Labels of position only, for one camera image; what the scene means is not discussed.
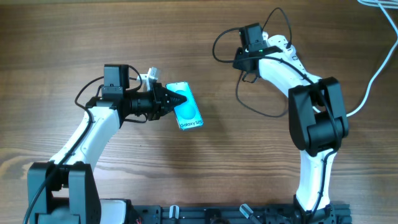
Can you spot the white power strip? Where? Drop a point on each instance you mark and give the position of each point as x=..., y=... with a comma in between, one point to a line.
x=287, y=54

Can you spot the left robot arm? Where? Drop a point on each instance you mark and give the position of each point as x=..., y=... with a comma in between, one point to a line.
x=63, y=190

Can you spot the turquoise Galaxy smartphone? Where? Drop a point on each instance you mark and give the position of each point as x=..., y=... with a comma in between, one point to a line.
x=187, y=114

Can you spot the black mounting rail base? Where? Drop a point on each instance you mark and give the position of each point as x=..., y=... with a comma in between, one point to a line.
x=276, y=213

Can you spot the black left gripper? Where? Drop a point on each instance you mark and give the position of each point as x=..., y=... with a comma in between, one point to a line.
x=161, y=106

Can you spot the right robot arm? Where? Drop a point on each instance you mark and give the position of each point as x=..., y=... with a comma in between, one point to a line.
x=317, y=116

